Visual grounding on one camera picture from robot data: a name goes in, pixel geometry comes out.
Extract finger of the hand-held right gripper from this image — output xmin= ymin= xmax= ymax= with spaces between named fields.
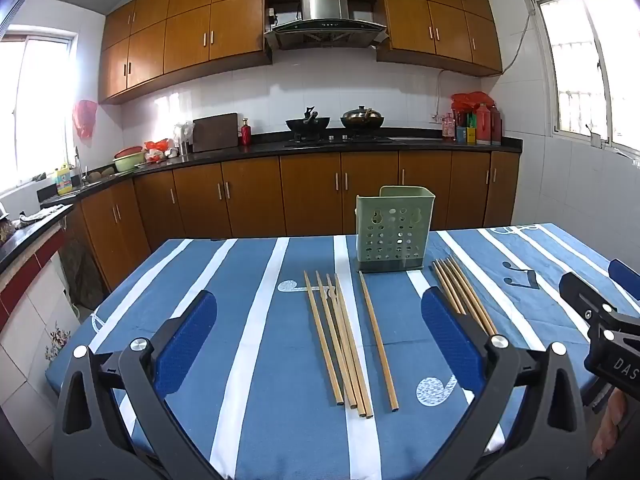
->
xmin=609 ymin=259 xmax=640 ymax=306
xmin=559 ymin=272 xmax=618 ymax=322

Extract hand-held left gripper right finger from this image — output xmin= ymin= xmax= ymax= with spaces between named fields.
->
xmin=421 ymin=287 xmax=591 ymax=480

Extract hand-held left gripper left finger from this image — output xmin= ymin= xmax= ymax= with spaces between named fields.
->
xmin=51 ymin=289 xmax=226 ymax=480

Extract wooden chopstick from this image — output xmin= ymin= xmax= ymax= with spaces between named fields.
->
xmin=316 ymin=271 xmax=357 ymax=409
xmin=334 ymin=273 xmax=374 ymax=419
xmin=447 ymin=257 xmax=488 ymax=333
xmin=304 ymin=271 xmax=345 ymax=406
xmin=359 ymin=271 xmax=399 ymax=411
xmin=437 ymin=260 xmax=466 ymax=315
xmin=442 ymin=259 xmax=477 ymax=324
xmin=452 ymin=256 xmax=499 ymax=336
xmin=431 ymin=261 xmax=457 ymax=307
xmin=326 ymin=273 xmax=365 ymax=418

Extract green perforated utensil holder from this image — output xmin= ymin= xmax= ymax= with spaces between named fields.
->
xmin=355 ymin=186 xmax=437 ymax=273

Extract person's right hand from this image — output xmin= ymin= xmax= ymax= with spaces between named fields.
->
xmin=592 ymin=390 xmax=628 ymax=476

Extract blue white striped tablecloth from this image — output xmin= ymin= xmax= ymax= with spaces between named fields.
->
xmin=45 ymin=222 xmax=640 ymax=480

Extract red tiled side counter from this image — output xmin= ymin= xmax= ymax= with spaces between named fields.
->
xmin=0 ymin=204 xmax=76 ymax=333

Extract green basin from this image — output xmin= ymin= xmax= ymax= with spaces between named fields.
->
xmin=112 ymin=152 xmax=148 ymax=173

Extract wooden base cabinets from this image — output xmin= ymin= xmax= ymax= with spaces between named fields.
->
xmin=60 ymin=150 xmax=522 ymax=306

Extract black kitchen countertop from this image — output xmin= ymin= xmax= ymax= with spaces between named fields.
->
xmin=37 ymin=132 xmax=523 ymax=208

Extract clear jars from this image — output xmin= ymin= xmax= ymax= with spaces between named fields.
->
xmin=174 ymin=122 xmax=195 ymax=156

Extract dark wooden cutting board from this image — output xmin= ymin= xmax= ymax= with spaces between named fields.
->
xmin=192 ymin=112 xmax=240 ymax=153

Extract barred window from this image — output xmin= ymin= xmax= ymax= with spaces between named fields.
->
xmin=522 ymin=0 xmax=640 ymax=161

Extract black gas stove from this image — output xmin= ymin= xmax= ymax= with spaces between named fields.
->
xmin=282 ymin=132 xmax=396 ymax=148

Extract pot with dark lid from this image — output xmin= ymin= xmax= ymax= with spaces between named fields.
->
xmin=340 ymin=106 xmax=385 ymax=131

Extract hanging red plastic bag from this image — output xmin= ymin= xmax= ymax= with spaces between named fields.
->
xmin=72 ymin=99 xmax=98 ymax=141

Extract black wok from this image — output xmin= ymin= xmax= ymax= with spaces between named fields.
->
xmin=285 ymin=106 xmax=332 ymax=133

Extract window beside sink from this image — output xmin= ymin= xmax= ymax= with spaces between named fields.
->
xmin=0 ymin=35 xmax=80 ymax=196

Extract steel range hood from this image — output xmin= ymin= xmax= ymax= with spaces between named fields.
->
xmin=263 ymin=0 xmax=388 ymax=51

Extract wooden wall cabinets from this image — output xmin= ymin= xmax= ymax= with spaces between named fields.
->
xmin=98 ymin=0 xmax=503 ymax=106

